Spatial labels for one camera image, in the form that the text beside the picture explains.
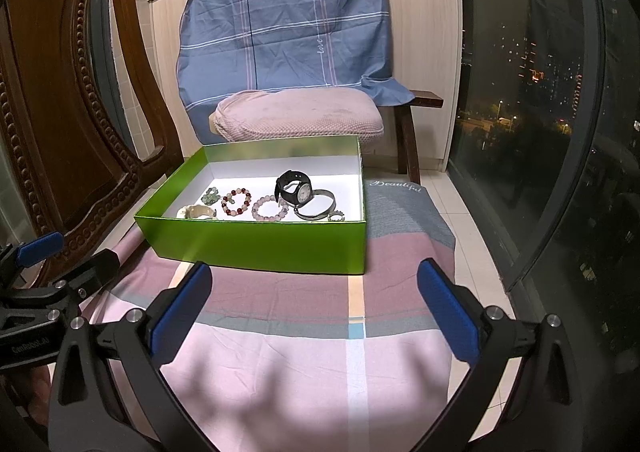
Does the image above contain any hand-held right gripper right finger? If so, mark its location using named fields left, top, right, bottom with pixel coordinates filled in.
left=410, top=258, right=583, bottom=452

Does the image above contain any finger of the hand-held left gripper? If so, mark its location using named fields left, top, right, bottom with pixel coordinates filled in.
left=30, top=249, right=121, bottom=305
left=0, top=232, right=65, bottom=283

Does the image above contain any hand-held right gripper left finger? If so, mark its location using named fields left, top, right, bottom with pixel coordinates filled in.
left=47, top=261, right=221, bottom=452

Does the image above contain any green cardboard box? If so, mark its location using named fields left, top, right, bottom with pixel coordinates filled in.
left=133, top=134, right=369, bottom=277

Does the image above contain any cream plastic wristwatch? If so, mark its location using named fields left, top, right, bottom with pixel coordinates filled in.
left=177, top=203, right=218, bottom=220

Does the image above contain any red and pink bead bracelet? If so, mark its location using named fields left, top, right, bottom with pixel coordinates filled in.
left=220, top=188, right=252, bottom=219

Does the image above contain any lavender bead bracelet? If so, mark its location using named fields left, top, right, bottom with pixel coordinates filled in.
left=251, top=197, right=290, bottom=223

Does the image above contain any silver bangle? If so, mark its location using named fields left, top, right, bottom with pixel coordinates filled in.
left=292, top=189, right=337, bottom=221

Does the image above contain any black wristwatch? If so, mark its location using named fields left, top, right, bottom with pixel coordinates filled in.
left=274, top=169, right=315, bottom=207

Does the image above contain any person's left hand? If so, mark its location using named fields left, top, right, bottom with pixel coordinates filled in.
left=0, top=364, right=53, bottom=428

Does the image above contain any carved dark wooden chair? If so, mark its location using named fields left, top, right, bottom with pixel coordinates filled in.
left=0, top=0, right=183, bottom=283

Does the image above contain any pink plaid cloth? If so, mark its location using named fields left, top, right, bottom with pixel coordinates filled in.
left=80, top=177, right=457, bottom=452

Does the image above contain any plain wooden armchair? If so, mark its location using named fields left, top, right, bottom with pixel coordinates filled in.
left=385, top=89, right=445, bottom=185

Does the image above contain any pink seat cushion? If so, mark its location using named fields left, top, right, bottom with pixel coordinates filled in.
left=207, top=88, right=386, bottom=143

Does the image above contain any blue plaid bed sheet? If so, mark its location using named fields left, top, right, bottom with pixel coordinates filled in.
left=175, top=0, right=416, bottom=145

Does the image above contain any dark window frame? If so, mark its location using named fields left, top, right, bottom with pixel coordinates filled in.
left=457, top=0, right=640, bottom=293

